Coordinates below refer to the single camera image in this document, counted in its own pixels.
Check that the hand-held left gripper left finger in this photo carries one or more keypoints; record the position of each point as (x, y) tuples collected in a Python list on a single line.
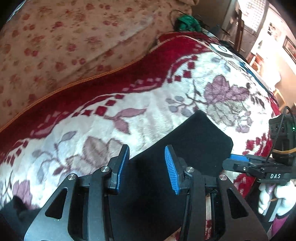
[(120, 170)]

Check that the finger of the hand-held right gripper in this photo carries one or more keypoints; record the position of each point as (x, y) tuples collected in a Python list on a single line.
[(231, 165), (238, 157)]

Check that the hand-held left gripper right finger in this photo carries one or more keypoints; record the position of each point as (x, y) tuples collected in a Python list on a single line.
[(171, 171)]

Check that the black pants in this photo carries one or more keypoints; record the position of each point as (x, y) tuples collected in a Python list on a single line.
[(196, 143)]

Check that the person's right forearm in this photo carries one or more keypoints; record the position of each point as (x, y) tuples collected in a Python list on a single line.
[(281, 226)]

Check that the person's right hand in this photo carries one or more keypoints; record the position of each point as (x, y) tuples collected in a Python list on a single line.
[(285, 195)]

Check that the red white floral plush blanket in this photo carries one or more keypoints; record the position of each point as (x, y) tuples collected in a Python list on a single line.
[(150, 97)]

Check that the wooden chair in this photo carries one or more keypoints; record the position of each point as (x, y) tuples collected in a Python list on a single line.
[(239, 30)]

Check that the beige floral pillow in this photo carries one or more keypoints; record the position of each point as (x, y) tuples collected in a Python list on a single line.
[(69, 41)]

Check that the green cloth bundle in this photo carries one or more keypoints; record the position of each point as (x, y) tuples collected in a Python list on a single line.
[(187, 22)]

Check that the framed wall picture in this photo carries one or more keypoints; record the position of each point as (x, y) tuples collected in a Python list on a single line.
[(290, 47)]

